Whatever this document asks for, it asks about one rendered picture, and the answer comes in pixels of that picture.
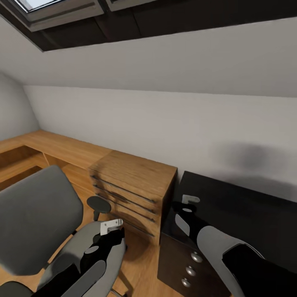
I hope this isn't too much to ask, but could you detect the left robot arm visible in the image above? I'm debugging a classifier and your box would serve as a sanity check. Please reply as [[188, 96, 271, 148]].
[[31, 219, 125, 297]]

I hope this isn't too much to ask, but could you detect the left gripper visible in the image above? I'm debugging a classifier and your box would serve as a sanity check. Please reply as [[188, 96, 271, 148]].
[[93, 227, 125, 249]]

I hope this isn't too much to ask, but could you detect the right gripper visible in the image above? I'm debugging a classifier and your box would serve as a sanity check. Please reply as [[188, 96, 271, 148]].
[[171, 201, 197, 213]]

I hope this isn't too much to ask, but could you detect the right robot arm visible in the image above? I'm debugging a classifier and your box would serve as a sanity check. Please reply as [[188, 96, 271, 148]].
[[171, 195, 297, 297]]

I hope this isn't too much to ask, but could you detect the swivel chair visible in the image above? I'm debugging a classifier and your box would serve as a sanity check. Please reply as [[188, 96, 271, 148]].
[[0, 165, 127, 297]]

